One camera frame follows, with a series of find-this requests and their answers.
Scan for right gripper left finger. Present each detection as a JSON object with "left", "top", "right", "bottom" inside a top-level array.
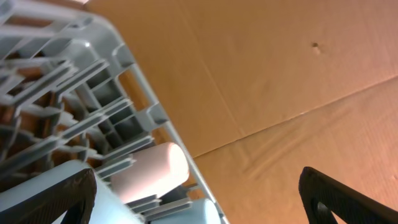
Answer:
[{"left": 1, "top": 169, "right": 97, "bottom": 224}]

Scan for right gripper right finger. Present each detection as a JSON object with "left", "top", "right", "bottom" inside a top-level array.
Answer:
[{"left": 298, "top": 167, "right": 397, "bottom": 224}]

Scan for light blue saucer plate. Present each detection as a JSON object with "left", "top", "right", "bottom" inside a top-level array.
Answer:
[{"left": 1, "top": 160, "right": 142, "bottom": 224}]

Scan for light blue cup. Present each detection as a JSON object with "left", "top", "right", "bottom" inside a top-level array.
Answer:
[{"left": 150, "top": 198, "right": 221, "bottom": 224}]

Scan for grey plastic dishwasher rack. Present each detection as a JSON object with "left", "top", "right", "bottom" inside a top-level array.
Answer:
[{"left": 1, "top": 1, "right": 227, "bottom": 223}]

